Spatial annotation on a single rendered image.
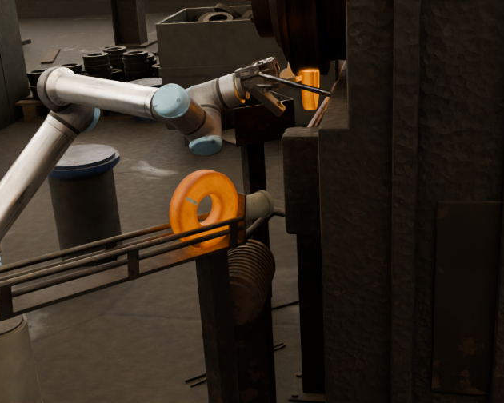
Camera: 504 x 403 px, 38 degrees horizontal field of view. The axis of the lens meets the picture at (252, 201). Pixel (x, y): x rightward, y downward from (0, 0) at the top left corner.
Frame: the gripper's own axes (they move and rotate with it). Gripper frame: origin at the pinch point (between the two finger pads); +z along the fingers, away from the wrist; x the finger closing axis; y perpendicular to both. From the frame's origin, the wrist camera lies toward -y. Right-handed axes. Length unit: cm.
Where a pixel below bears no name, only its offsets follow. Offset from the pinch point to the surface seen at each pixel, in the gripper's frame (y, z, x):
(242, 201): -11, -11, -63
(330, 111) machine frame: 0, 11, -55
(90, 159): -14, -100, 51
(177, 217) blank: -7, -20, -75
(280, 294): -76, -39, 26
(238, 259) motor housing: -26, -19, -55
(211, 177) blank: -3, -13, -68
